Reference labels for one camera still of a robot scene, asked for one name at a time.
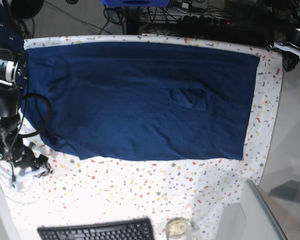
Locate black computer keyboard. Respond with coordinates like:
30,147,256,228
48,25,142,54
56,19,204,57
37,218,155,240

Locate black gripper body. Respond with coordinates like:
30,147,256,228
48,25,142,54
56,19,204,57
13,146,52,175

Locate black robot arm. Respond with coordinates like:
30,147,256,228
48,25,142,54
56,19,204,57
0,0,52,178
263,0,300,72

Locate clear glass jar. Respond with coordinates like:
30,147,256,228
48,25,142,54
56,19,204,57
165,217,193,240

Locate coiled white cable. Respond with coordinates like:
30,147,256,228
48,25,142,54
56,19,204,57
0,159,46,205

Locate terrazzo patterned table cloth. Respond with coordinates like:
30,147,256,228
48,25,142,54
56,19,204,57
0,34,283,240

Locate dark blue t-shirt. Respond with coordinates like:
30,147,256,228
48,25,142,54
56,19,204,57
28,42,260,161

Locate black power strip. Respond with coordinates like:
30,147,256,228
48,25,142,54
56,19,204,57
179,15,231,26

